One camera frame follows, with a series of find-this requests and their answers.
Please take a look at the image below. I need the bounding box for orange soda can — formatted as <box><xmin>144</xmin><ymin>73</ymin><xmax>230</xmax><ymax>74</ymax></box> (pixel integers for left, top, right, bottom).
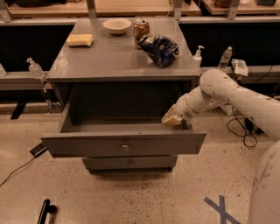
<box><xmin>133</xmin><ymin>18</ymin><xmax>150</xmax><ymax>49</ymax></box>

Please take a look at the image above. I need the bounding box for right pump sanitizer bottle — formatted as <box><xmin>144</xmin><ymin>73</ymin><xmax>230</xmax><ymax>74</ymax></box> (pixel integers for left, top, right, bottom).
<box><xmin>192</xmin><ymin>45</ymin><xmax>203</xmax><ymax>69</ymax></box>

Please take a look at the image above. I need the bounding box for black handle object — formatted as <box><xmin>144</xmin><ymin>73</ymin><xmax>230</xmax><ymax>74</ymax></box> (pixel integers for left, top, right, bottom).
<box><xmin>37</xmin><ymin>199</ymin><xmax>57</xmax><ymax>224</ymax></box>

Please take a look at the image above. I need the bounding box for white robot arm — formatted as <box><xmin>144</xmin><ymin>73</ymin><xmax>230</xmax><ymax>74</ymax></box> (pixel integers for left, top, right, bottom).
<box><xmin>162</xmin><ymin>69</ymin><xmax>280</xmax><ymax>224</ymax></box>

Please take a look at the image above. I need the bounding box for white crumpled packet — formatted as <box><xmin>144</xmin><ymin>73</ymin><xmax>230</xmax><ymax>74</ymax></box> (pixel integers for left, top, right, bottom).
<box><xmin>231</xmin><ymin>59</ymin><xmax>249</xmax><ymax>76</ymax></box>

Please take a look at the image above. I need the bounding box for black adapter cable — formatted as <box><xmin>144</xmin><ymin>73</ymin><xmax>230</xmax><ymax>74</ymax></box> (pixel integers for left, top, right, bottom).
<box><xmin>0</xmin><ymin>157</ymin><xmax>36</xmax><ymax>187</ymax></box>

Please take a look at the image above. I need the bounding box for left pump sanitizer bottle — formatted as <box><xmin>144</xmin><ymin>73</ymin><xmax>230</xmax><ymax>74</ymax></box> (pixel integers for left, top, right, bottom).
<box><xmin>27</xmin><ymin>58</ymin><xmax>45</xmax><ymax>79</ymax></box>

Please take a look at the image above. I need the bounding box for blue chip bag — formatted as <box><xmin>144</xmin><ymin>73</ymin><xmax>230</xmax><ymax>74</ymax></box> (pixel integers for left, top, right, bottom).
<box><xmin>138</xmin><ymin>34</ymin><xmax>179</xmax><ymax>67</ymax></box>

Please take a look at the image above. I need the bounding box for clear water bottle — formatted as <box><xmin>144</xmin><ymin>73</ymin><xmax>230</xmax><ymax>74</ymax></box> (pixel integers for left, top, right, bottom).
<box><xmin>218</xmin><ymin>46</ymin><xmax>233</xmax><ymax>71</ymax></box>

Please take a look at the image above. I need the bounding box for white bowl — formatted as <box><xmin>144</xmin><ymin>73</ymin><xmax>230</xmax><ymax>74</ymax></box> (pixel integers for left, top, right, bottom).
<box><xmin>103</xmin><ymin>18</ymin><xmax>131</xmax><ymax>35</ymax></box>

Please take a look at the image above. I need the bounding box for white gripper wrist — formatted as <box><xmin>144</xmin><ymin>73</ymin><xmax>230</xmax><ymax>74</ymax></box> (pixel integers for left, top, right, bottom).
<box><xmin>161</xmin><ymin>90</ymin><xmax>205</xmax><ymax>126</ymax></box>

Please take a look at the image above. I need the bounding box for grey drawer cabinet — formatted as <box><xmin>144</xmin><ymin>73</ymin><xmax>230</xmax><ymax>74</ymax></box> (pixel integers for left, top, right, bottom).
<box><xmin>45</xmin><ymin>17</ymin><xmax>201</xmax><ymax>176</ymax></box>

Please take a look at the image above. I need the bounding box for grey drawer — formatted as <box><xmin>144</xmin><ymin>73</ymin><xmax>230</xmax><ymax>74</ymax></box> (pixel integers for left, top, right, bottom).
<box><xmin>42</xmin><ymin>101</ymin><xmax>206</xmax><ymax>158</ymax></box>
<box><xmin>82</xmin><ymin>155</ymin><xmax>178</xmax><ymax>171</ymax></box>

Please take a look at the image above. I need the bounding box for black power adapter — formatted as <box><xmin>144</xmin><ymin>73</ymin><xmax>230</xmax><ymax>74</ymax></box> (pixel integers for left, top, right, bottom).
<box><xmin>30</xmin><ymin>143</ymin><xmax>47</xmax><ymax>158</ymax></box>

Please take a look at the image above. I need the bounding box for grey bottom drawer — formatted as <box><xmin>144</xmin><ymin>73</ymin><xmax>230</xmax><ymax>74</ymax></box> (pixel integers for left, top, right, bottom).
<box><xmin>82</xmin><ymin>155</ymin><xmax>178</xmax><ymax>171</ymax></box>

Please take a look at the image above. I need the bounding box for pump sanitizer bottle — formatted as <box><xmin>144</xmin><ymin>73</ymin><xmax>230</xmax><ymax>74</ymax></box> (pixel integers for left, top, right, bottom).
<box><xmin>192</xmin><ymin>45</ymin><xmax>203</xmax><ymax>69</ymax></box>
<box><xmin>27</xmin><ymin>58</ymin><xmax>45</xmax><ymax>79</ymax></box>

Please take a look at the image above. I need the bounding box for yellow sponge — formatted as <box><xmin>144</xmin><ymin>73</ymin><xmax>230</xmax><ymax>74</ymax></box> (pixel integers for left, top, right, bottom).
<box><xmin>66</xmin><ymin>34</ymin><xmax>93</xmax><ymax>46</ymax></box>

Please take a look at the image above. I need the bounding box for black floor cable loop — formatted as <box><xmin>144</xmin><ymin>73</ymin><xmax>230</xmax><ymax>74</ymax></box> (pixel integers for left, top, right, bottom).
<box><xmin>226</xmin><ymin>106</ymin><xmax>263</xmax><ymax>149</ymax></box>

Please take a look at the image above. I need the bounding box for grey top drawer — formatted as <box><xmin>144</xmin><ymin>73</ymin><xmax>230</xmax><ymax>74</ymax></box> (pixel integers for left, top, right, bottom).
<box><xmin>42</xmin><ymin>101</ymin><xmax>206</xmax><ymax>158</ymax></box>

